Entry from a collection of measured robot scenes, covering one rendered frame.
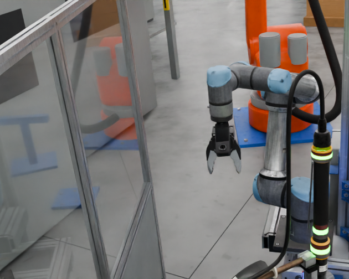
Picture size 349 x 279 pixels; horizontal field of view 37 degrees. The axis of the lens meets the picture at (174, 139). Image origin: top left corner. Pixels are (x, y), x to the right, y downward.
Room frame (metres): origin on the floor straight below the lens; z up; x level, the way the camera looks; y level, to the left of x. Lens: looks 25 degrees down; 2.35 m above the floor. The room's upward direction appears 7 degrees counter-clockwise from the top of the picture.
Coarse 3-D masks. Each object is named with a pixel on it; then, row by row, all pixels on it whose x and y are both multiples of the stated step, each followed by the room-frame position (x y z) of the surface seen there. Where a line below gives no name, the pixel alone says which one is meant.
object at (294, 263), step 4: (296, 260) 0.96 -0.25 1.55; (300, 260) 0.96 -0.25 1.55; (288, 264) 0.95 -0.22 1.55; (292, 264) 0.95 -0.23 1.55; (296, 264) 0.95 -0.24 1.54; (276, 268) 0.94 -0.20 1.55; (280, 268) 0.94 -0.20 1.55; (284, 268) 0.94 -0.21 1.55; (288, 268) 0.94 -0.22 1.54; (268, 272) 0.93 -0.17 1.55; (272, 272) 0.93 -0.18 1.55; (280, 272) 0.93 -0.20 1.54; (260, 276) 0.92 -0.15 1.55; (264, 276) 0.92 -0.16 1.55; (268, 276) 0.92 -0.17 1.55; (272, 276) 0.92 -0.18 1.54
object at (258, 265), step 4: (260, 260) 1.13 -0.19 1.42; (252, 264) 1.11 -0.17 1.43; (256, 264) 1.11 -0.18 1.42; (260, 264) 1.12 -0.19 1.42; (264, 264) 1.12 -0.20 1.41; (244, 268) 1.09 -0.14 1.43; (248, 268) 1.09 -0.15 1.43; (252, 268) 1.10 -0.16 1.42; (256, 268) 1.10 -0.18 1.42; (260, 268) 1.10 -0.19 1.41; (240, 272) 1.08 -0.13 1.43; (244, 272) 1.08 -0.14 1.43; (248, 272) 1.08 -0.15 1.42; (252, 272) 1.09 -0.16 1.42; (256, 272) 1.09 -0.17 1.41; (236, 276) 1.07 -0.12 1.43; (240, 276) 1.07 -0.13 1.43; (244, 276) 1.07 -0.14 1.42; (248, 276) 1.08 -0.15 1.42
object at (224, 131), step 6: (216, 126) 1.52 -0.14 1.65; (222, 126) 1.52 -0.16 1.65; (228, 126) 1.51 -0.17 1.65; (216, 132) 1.50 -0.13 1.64; (222, 132) 1.50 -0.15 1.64; (228, 132) 1.49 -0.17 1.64; (216, 138) 1.48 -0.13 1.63; (222, 138) 1.48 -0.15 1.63; (228, 138) 1.47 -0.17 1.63; (216, 144) 1.46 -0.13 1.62; (222, 144) 1.46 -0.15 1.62; (228, 144) 1.46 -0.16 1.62; (216, 150) 1.45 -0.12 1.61; (222, 150) 1.44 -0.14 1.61; (228, 150) 1.44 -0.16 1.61; (222, 156) 1.44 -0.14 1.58
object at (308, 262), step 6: (306, 252) 0.98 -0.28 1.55; (306, 258) 0.96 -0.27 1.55; (312, 258) 0.96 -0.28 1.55; (300, 264) 0.98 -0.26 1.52; (306, 264) 0.95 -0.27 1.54; (312, 264) 0.96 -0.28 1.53; (318, 264) 0.96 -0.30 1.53; (306, 270) 0.96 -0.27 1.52; (312, 270) 0.95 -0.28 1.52; (306, 276) 0.97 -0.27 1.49; (312, 276) 0.96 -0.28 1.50; (330, 276) 0.99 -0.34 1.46
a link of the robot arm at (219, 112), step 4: (228, 104) 1.57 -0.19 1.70; (232, 104) 1.53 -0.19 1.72; (212, 108) 1.52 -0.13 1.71; (216, 108) 1.52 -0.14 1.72; (220, 108) 1.51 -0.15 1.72; (224, 108) 1.51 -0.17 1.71; (228, 108) 1.52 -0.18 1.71; (232, 108) 1.53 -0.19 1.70; (212, 112) 1.53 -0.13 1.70; (216, 112) 1.52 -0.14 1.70; (220, 112) 1.51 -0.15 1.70; (224, 112) 1.51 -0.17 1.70; (228, 112) 1.52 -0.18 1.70; (232, 112) 1.53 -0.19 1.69; (212, 116) 1.54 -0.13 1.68; (216, 116) 1.52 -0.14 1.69; (220, 116) 1.51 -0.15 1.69; (224, 116) 1.51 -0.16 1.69; (228, 116) 1.52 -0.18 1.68
